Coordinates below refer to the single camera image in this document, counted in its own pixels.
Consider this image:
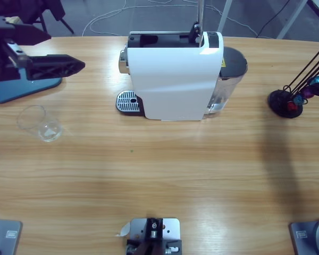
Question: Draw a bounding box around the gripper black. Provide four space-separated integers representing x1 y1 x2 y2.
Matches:
0 15 86 82

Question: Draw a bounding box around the clear drinking glass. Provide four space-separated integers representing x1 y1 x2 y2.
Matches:
16 105 64 143

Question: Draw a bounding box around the silver coffee machine lever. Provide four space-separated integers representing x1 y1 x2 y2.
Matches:
189 0 206 45

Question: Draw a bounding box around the white capsule coffee machine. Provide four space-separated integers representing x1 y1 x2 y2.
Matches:
115 30 224 122

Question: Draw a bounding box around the black capsule holder with rods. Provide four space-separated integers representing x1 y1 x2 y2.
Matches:
267 44 319 119

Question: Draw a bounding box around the pale wooden crate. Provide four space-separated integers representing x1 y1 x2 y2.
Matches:
5 15 23 26

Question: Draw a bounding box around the black chair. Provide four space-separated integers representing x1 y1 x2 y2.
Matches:
0 0 75 38

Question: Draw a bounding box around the dark blue plastic tray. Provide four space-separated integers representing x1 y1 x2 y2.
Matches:
0 67 63 104

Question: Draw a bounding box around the clear water tank black lid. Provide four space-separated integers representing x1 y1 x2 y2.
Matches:
206 46 248 119

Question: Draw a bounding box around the silver drip tray grille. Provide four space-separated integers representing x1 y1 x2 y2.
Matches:
115 90 145 117

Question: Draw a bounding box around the white paper tag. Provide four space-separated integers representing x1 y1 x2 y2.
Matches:
114 222 132 237

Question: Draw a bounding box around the white floor cable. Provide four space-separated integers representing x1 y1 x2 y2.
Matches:
81 0 258 37

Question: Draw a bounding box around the white metal frame leg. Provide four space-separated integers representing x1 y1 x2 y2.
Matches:
217 0 233 34
276 0 309 40

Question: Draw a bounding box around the black floor cable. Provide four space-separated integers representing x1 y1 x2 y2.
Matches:
256 0 295 38

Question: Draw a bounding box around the centre grey mount plate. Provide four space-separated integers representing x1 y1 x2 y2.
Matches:
125 217 183 255

